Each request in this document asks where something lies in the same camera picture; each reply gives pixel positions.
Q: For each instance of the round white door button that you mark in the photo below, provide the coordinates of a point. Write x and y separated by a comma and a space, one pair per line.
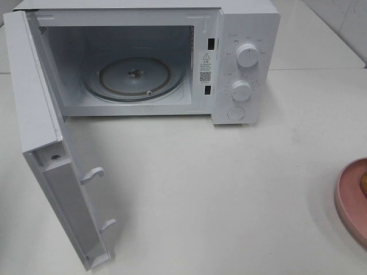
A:
236, 113

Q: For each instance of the white microwave knob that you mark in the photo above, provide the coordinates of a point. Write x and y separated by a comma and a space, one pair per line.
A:
247, 54
241, 90

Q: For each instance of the white microwave door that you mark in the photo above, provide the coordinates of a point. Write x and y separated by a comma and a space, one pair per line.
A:
45, 141

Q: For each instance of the pink round plate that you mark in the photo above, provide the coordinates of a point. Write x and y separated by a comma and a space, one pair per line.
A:
350, 202

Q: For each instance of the burger with lettuce and tomato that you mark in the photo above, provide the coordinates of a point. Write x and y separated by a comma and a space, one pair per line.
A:
363, 184

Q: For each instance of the glass microwave turntable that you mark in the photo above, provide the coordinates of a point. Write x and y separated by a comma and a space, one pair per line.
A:
134, 79

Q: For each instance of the white warning label sticker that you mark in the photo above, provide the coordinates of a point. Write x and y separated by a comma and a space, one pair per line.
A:
205, 67

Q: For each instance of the white microwave oven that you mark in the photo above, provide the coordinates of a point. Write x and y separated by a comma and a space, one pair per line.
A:
85, 34

